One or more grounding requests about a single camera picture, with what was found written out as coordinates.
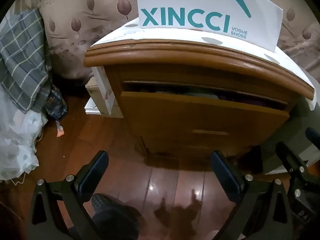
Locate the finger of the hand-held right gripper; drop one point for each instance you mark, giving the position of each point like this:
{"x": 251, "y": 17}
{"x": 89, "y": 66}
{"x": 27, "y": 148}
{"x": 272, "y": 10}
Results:
{"x": 290, "y": 157}
{"x": 313, "y": 135}

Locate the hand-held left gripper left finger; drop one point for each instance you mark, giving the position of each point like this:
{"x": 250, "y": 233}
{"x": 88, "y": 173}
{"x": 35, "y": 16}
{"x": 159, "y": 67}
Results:
{"x": 96, "y": 172}

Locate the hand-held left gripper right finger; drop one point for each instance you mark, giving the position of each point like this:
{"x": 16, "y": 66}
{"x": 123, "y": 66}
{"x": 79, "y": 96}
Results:
{"x": 225, "y": 173}

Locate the wooden drawer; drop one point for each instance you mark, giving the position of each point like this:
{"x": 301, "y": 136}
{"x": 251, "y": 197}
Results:
{"x": 200, "y": 117}

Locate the white shoe box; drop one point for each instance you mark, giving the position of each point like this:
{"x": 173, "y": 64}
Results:
{"x": 187, "y": 0}

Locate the plaid slipper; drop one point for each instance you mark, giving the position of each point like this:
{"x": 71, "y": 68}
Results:
{"x": 102, "y": 202}

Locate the orange wrapper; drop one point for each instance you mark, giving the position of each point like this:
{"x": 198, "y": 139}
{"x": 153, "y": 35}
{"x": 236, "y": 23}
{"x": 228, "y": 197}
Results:
{"x": 60, "y": 131}

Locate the person's leg dark trousers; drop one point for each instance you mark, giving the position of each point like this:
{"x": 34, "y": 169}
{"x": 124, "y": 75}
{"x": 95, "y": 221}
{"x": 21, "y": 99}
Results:
{"x": 117, "y": 225}

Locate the white flat box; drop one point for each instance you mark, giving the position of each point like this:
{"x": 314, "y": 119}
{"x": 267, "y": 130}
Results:
{"x": 92, "y": 107}

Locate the white paper bag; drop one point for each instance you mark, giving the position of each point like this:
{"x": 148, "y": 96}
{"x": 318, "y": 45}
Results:
{"x": 107, "y": 92}

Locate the blue plastic packet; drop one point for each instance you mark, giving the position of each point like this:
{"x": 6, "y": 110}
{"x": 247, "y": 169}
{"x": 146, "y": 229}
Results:
{"x": 55, "y": 102}

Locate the white sheer cloth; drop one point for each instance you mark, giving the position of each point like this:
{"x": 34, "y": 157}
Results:
{"x": 15, "y": 142}

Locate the wooden nightstand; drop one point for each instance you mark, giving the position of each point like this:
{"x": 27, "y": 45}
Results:
{"x": 175, "y": 55}

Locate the grey plaid cloth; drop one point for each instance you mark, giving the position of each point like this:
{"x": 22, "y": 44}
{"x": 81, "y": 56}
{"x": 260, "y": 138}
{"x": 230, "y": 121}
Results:
{"x": 20, "y": 55}

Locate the beige leaf print curtain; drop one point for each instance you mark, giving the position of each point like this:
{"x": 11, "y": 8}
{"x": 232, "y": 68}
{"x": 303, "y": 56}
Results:
{"x": 75, "y": 5}

